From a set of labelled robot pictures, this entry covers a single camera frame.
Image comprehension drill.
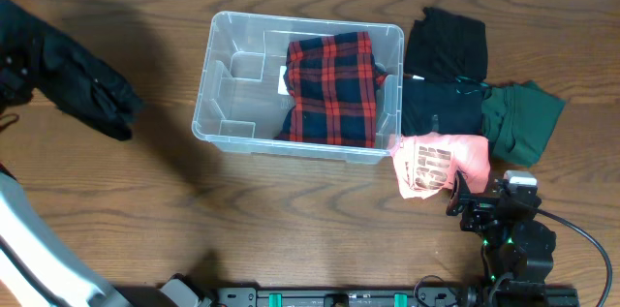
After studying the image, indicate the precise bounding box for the dark green garment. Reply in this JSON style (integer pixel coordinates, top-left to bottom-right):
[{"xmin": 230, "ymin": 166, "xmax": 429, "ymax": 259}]
[{"xmin": 481, "ymin": 81, "xmax": 566, "ymax": 168}]

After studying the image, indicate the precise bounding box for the clear plastic storage container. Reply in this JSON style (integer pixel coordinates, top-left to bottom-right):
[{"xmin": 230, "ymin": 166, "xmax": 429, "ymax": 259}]
[{"xmin": 192, "ymin": 11, "xmax": 405, "ymax": 165}]

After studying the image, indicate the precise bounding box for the dark navy shirt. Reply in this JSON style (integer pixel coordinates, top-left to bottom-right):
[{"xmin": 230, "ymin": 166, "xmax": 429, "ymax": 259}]
[{"xmin": 401, "ymin": 79, "xmax": 486, "ymax": 137}]

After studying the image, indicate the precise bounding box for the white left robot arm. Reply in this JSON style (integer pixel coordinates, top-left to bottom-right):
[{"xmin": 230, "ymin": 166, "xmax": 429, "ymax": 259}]
[{"xmin": 1, "ymin": 169, "xmax": 211, "ymax": 307}]

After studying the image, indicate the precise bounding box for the pink printed t-shirt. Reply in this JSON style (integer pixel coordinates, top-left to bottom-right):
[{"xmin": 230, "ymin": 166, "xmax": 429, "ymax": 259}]
[{"xmin": 390, "ymin": 133, "xmax": 490, "ymax": 200}]

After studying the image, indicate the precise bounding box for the red plaid flannel garment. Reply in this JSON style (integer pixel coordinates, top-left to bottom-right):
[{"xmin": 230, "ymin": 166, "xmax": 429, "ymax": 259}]
[{"xmin": 276, "ymin": 31, "xmax": 387, "ymax": 148}]

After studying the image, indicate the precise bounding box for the black garment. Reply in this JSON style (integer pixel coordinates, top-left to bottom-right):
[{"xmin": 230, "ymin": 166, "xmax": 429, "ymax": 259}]
[{"xmin": 1, "ymin": 0, "xmax": 142, "ymax": 141}]

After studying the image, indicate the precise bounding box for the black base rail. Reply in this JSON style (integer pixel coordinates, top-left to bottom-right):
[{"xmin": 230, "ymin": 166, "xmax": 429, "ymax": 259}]
[{"xmin": 210, "ymin": 284, "xmax": 580, "ymax": 307}]

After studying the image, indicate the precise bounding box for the black shirt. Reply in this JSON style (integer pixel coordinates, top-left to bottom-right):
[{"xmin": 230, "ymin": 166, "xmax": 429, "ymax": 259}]
[{"xmin": 404, "ymin": 7, "xmax": 488, "ymax": 83}]

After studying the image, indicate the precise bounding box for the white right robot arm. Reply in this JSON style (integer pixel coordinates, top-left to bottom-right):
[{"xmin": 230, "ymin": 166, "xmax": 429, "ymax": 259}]
[{"xmin": 446, "ymin": 170, "xmax": 556, "ymax": 285}]

